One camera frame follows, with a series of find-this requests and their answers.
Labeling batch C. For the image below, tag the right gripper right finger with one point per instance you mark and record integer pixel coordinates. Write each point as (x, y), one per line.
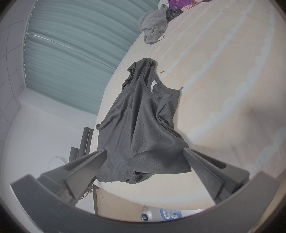
(206, 173)

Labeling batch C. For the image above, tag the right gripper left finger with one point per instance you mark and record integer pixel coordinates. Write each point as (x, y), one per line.
(82, 178)

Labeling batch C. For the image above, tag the black T-shirt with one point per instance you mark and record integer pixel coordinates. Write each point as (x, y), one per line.
(138, 120)

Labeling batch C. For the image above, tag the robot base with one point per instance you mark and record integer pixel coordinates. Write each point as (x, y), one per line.
(152, 213)

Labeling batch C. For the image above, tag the bed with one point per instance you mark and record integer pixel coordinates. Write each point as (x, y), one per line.
(230, 81)

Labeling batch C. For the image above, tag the round white mirror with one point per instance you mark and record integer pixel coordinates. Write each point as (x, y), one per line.
(54, 162)

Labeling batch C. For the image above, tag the black chest of drawers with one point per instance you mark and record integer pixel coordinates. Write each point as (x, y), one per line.
(87, 139)

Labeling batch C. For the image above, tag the blue-green curtain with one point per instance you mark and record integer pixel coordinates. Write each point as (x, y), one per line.
(84, 33)

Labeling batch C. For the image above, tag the grey garment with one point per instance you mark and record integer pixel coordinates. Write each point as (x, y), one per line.
(152, 20)

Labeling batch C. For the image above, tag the black shiny garment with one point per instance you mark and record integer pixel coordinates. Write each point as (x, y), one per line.
(173, 14)

